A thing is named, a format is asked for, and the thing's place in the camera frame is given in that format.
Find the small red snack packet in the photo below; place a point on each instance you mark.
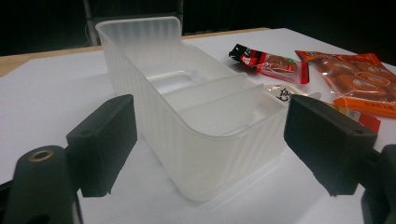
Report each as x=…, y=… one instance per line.
x=271, y=65

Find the large orange snack packet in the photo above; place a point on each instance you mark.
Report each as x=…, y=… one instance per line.
x=358, y=81

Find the white table mat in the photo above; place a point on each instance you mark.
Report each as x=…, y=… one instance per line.
x=46, y=93

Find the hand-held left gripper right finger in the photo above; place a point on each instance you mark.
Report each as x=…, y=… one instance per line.
x=327, y=146

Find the translucent plastic storage box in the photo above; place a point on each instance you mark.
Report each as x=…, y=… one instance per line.
x=202, y=155

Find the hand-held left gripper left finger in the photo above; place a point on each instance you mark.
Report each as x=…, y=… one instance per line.
x=102, y=146

